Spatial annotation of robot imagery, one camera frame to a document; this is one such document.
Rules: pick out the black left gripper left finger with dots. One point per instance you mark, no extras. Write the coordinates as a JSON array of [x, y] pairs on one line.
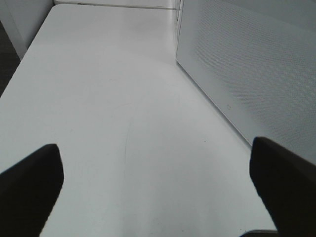
[[28, 192]]

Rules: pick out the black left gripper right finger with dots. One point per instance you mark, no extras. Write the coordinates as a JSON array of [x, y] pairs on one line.
[[286, 184]]

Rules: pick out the white microwave door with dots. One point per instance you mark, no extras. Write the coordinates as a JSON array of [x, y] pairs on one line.
[[256, 61]]

